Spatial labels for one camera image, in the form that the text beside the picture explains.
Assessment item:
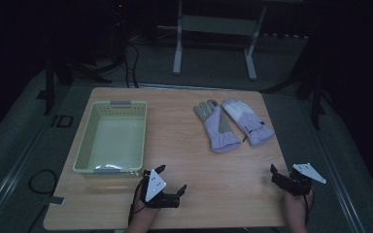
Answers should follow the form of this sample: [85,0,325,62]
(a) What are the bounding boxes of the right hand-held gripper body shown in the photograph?
[271,162,327,197]

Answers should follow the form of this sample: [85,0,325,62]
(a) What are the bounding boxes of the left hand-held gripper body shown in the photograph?
[141,168,181,210]

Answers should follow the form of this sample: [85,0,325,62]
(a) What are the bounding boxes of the lavender glove with white fingers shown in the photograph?
[221,98,276,148]

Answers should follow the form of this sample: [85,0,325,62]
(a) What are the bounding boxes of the pale green plastic basket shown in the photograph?
[72,99,149,178]

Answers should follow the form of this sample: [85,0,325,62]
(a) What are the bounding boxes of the lavender glove with grey palm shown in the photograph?
[192,99,242,153]

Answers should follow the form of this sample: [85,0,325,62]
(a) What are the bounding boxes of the person's right hand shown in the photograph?
[283,189,315,221]

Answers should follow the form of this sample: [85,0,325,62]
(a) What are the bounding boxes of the person's left hand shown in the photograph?
[131,193,162,222]

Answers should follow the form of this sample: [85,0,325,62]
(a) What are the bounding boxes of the black stand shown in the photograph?
[260,30,339,131]
[36,0,126,117]

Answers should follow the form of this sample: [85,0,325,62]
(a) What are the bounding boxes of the white metal stand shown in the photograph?
[156,0,269,82]

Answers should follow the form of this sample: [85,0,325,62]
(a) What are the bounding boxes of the black hanging cables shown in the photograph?
[123,41,141,89]

